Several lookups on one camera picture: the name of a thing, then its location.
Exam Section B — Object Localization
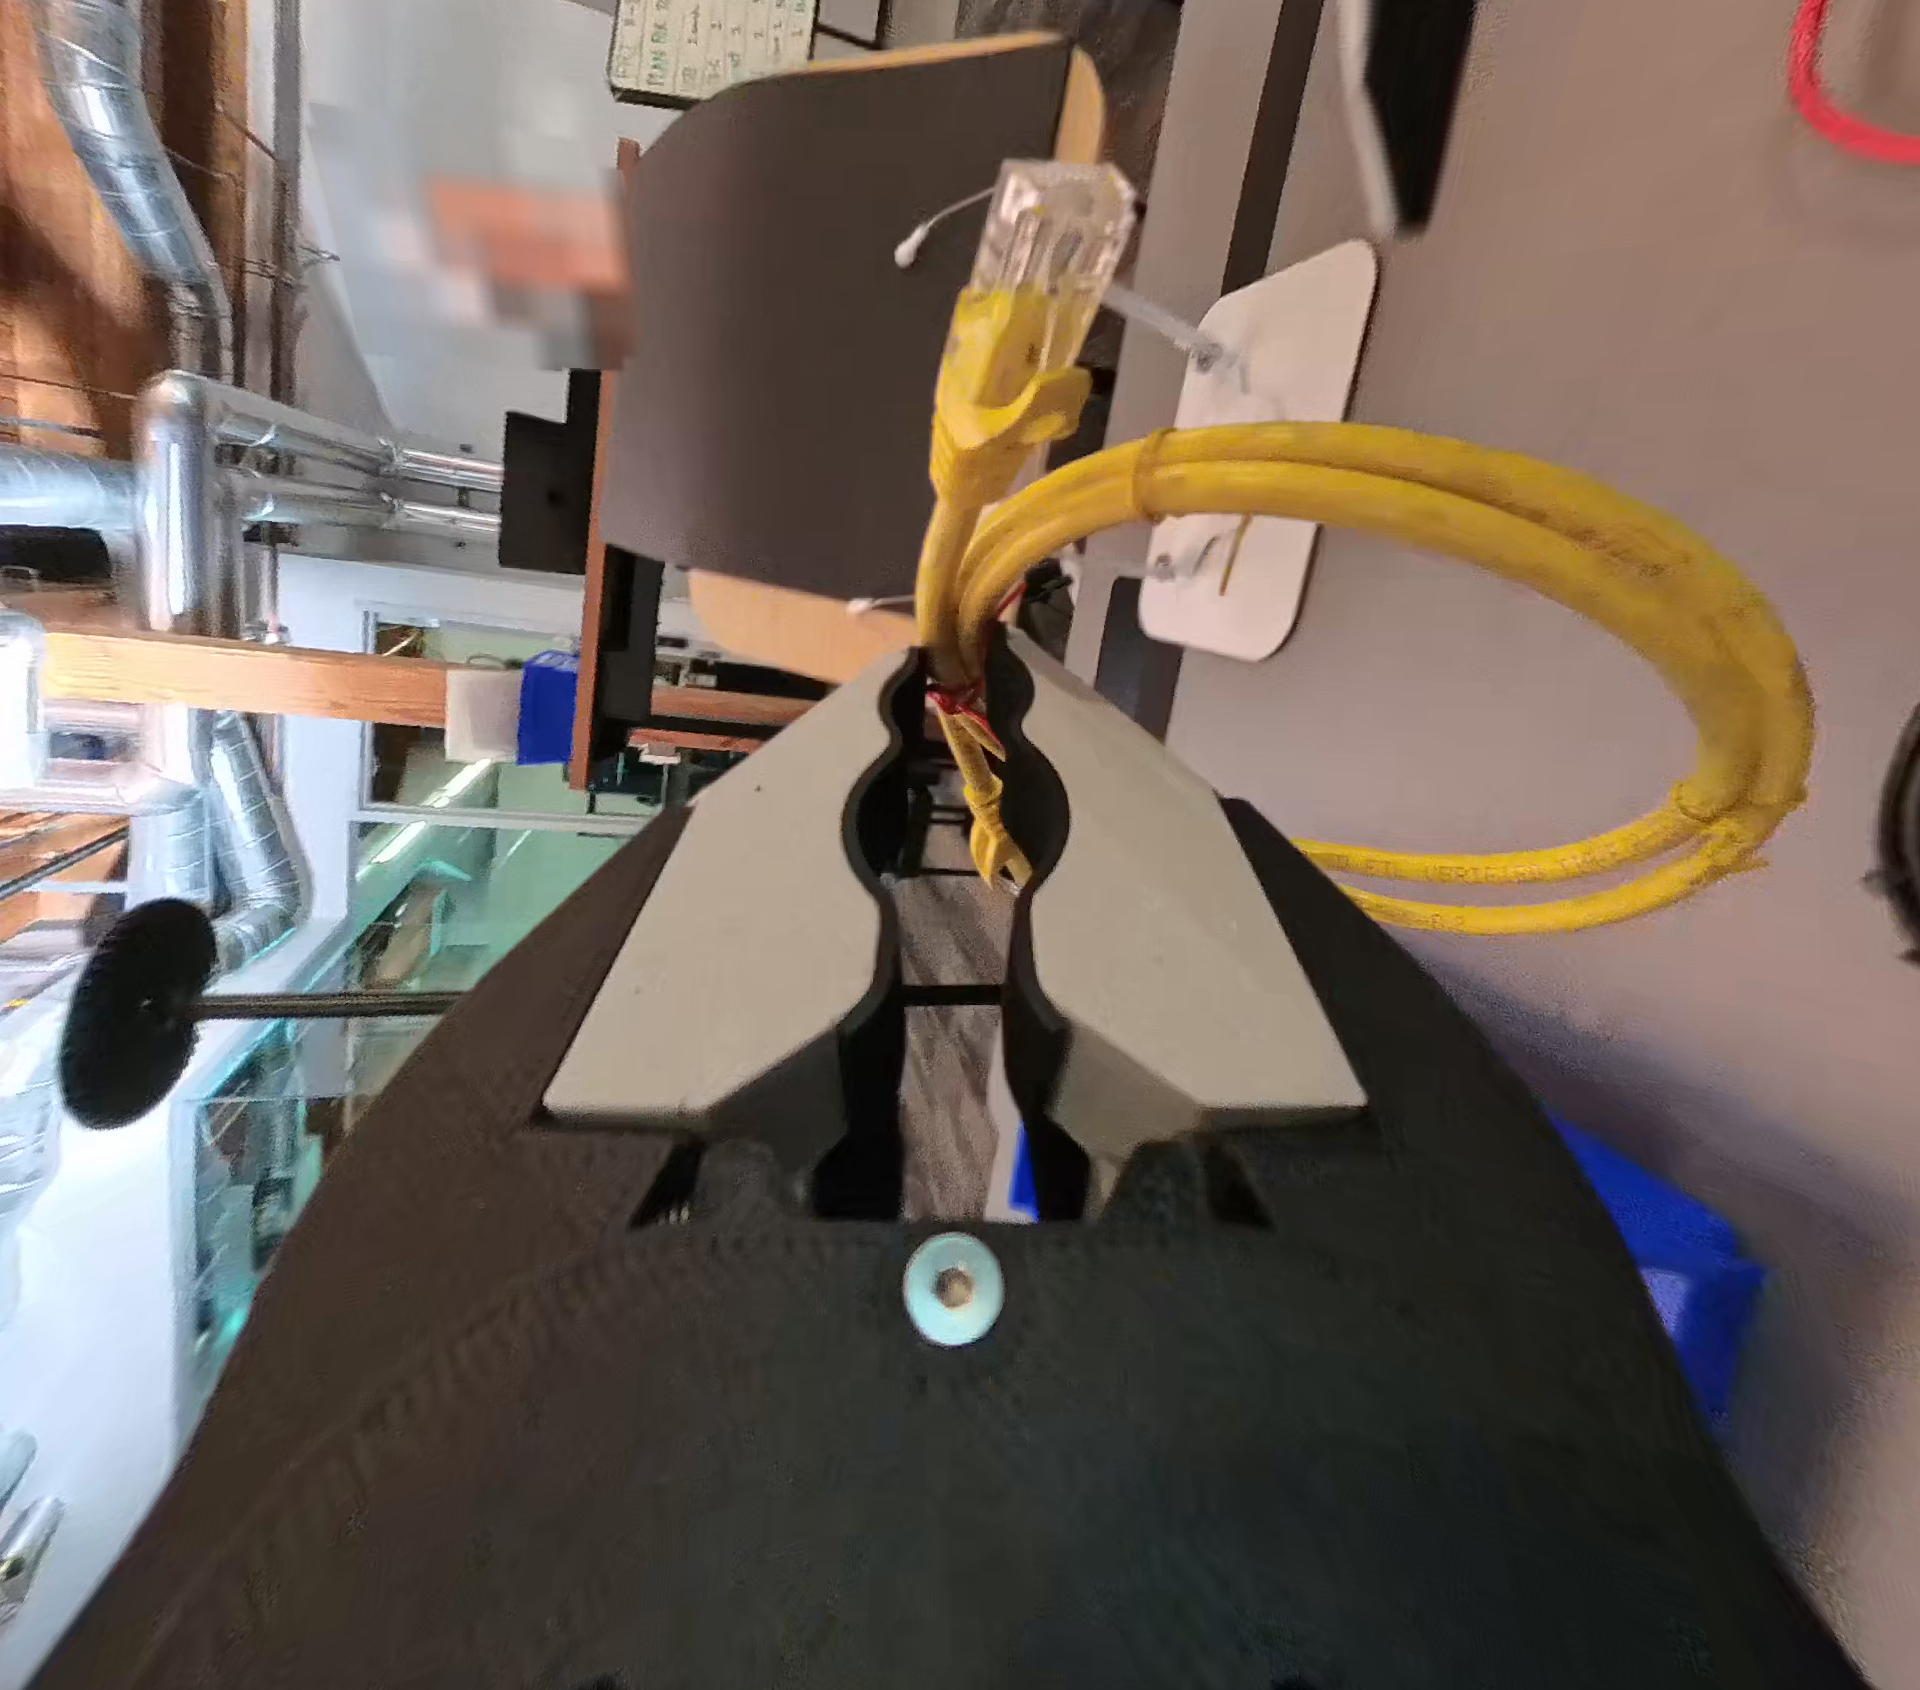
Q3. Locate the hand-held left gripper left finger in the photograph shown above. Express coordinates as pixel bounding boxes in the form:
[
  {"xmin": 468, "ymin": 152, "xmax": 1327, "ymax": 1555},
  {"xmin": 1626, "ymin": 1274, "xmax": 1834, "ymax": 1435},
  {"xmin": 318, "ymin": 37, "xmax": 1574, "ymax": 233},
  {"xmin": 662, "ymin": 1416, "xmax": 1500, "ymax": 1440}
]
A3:
[{"xmin": 540, "ymin": 646, "xmax": 925, "ymax": 1219}]

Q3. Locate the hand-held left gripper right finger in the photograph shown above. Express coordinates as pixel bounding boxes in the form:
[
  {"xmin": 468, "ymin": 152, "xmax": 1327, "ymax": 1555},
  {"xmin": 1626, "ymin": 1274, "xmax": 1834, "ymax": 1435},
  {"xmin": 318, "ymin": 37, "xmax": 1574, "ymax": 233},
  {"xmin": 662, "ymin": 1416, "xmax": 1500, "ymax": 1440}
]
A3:
[{"xmin": 991, "ymin": 628, "xmax": 1373, "ymax": 1222}]

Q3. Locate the yellow ethernet cable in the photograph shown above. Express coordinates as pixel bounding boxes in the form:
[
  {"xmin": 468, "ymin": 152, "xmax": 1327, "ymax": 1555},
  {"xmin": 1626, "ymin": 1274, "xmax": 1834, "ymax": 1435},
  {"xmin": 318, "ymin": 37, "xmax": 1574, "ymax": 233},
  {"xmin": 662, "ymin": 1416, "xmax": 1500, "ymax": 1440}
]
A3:
[{"xmin": 915, "ymin": 155, "xmax": 1821, "ymax": 942}]

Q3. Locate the blue bin with black divider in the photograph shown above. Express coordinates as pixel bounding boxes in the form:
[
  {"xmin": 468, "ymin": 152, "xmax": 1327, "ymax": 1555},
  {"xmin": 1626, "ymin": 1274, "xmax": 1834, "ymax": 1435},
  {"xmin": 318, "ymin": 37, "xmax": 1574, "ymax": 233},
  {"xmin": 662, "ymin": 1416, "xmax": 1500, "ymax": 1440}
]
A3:
[{"xmin": 1553, "ymin": 1108, "xmax": 1769, "ymax": 1434}]

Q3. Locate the blue storage bin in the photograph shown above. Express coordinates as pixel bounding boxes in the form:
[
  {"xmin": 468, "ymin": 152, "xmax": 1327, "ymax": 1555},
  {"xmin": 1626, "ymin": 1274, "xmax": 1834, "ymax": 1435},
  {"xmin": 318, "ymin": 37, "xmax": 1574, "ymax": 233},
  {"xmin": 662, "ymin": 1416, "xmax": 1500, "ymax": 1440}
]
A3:
[{"xmin": 514, "ymin": 652, "xmax": 582, "ymax": 765}]

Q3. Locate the black round disc on rod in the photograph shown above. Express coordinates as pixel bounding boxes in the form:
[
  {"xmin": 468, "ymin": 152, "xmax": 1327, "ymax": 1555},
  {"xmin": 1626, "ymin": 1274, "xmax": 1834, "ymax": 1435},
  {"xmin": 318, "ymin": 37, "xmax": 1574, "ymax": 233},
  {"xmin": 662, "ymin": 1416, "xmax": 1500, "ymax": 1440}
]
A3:
[{"xmin": 60, "ymin": 894, "xmax": 471, "ymax": 1132}]

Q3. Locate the black board with wooden edge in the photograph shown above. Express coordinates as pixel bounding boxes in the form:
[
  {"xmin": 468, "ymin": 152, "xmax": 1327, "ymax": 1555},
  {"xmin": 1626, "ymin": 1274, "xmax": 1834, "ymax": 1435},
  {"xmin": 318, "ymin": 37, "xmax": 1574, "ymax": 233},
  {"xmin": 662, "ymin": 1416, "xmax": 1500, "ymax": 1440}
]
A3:
[{"xmin": 613, "ymin": 33, "xmax": 1113, "ymax": 688}]

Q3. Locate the whiteboard on black stand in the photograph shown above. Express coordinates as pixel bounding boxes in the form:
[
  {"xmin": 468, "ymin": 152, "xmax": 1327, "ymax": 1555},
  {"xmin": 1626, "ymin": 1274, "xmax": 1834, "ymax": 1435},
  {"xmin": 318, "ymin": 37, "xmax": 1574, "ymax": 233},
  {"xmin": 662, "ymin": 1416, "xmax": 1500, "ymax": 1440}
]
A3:
[{"xmin": 607, "ymin": 0, "xmax": 828, "ymax": 112}]

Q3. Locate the wooden post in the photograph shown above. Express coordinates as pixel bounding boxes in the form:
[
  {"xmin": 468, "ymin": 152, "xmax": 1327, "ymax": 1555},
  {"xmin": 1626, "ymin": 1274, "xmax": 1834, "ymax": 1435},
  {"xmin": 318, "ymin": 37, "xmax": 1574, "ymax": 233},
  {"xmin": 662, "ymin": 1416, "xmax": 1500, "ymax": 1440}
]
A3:
[{"xmin": 0, "ymin": 631, "xmax": 453, "ymax": 732}]

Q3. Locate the silver ventilation duct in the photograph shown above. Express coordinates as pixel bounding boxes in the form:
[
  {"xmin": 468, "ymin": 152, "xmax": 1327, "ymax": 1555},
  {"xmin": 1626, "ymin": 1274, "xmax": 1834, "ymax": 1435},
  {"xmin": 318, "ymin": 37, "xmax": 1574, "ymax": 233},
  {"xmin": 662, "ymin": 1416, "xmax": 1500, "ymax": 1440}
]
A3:
[{"xmin": 0, "ymin": 0, "xmax": 318, "ymax": 972}]

